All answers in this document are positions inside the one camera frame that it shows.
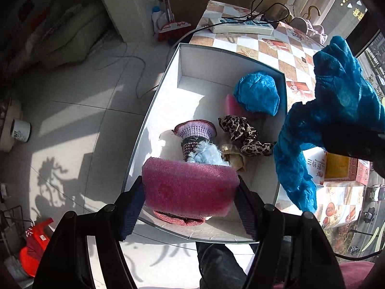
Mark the red plastic stool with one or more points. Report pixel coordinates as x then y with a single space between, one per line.
36 243

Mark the white printed mug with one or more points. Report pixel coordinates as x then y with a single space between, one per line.
21 132

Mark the beige round pot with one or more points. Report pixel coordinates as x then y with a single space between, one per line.
7 138

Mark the light blue fluffy scrunchie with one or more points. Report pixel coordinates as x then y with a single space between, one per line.
207 155

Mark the beige folded bedding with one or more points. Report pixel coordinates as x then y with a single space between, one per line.
69 27

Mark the purple striped knitted cover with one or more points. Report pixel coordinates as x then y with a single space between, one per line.
195 129

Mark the pink garment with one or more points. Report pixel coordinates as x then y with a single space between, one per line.
317 33

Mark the red broom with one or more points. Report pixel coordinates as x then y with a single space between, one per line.
174 31

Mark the white cardboard box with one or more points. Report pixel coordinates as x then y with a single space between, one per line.
204 96

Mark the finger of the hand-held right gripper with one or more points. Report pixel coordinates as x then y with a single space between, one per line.
340 141

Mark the white polka dot scrunchie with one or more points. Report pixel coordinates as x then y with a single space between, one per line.
234 158

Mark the white power strip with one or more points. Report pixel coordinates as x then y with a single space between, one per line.
240 28

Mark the blue disposable shoe cover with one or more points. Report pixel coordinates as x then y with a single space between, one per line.
255 93
331 96

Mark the leopard print scrunchie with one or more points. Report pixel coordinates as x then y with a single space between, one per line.
240 129

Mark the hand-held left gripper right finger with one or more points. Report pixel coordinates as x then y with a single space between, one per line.
246 215

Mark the pink foam sponge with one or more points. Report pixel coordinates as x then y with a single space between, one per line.
189 186
232 105

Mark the person's dark trouser leg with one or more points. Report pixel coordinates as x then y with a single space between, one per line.
216 265

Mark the red printed carton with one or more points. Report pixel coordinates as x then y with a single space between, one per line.
340 165

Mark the person's maroon clothing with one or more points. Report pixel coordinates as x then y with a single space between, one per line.
358 274

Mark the white bottle blue cap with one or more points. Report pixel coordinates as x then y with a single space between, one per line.
157 18

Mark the grey rounded object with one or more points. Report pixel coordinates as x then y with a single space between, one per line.
299 24

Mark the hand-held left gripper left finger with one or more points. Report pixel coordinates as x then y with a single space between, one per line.
131 213

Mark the checked printed tablecloth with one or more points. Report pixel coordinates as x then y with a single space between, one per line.
288 66

